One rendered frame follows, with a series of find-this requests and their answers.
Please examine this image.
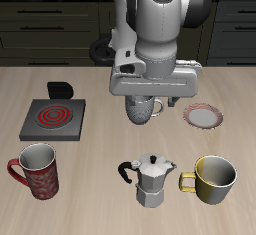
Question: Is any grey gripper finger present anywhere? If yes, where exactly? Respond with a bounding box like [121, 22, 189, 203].
[167, 96, 181, 108]

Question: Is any yellow and white mug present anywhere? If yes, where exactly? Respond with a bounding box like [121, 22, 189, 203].
[178, 155, 238, 205]

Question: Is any grey textured mug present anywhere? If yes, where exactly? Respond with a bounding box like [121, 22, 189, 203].
[124, 95, 165, 126]

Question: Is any dark grey kitchen cupboard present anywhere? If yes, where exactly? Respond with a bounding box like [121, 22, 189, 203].
[206, 0, 256, 67]

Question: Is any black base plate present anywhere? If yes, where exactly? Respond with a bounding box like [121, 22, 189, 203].
[88, 33, 116, 67]

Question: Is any round black stove knob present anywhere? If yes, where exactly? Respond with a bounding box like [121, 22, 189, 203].
[46, 81, 74, 101]

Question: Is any red patterned mug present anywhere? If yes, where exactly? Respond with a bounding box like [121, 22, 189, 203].
[7, 142, 60, 201]

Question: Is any olive kitchen cupboard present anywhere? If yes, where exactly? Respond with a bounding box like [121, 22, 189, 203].
[0, 0, 218, 68]

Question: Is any silver moka pot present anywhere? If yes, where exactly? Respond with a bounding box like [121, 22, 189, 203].
[117, 152, 178, 209]

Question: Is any small red-rimmed plate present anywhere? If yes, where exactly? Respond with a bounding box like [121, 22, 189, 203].
[182, 102, 224, 130]

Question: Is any dark grey stove plate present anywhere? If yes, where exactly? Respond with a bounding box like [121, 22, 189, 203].
[18, 98, 87, 142]

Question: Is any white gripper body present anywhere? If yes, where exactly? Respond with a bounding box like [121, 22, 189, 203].
[109, 60, 203, 99]

